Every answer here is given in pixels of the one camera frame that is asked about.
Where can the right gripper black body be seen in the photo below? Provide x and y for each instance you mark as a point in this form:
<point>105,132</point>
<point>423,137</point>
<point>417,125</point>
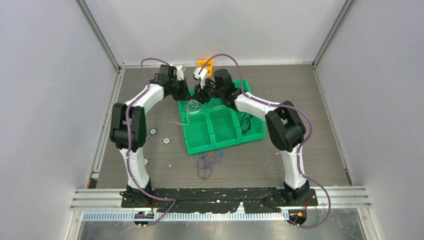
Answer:
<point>209,91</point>

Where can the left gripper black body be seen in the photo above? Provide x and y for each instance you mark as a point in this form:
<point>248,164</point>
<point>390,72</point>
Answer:
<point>178,91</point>

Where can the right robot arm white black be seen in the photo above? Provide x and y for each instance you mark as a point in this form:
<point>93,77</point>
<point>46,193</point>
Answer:
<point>285,127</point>

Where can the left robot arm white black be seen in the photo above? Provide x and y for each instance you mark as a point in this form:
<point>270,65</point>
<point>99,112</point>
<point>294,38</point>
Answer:
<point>128,127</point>

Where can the orange triangular plastic piece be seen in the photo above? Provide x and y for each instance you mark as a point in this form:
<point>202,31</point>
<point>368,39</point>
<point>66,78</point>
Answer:
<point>208,65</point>

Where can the green plastic bin tray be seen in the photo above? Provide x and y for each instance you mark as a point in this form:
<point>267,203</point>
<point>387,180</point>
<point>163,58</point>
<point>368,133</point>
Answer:
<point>214,126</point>

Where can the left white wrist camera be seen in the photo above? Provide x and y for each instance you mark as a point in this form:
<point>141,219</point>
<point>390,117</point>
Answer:
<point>180,72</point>

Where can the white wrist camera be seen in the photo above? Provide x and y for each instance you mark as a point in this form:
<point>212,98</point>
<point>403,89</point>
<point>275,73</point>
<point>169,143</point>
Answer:
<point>180,72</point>
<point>201,74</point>

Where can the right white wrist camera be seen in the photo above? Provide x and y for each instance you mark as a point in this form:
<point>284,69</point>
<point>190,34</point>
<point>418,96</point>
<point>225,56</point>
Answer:
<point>201,74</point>

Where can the perforated metal rail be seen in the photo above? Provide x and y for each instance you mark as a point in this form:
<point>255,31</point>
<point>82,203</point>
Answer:
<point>150,216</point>

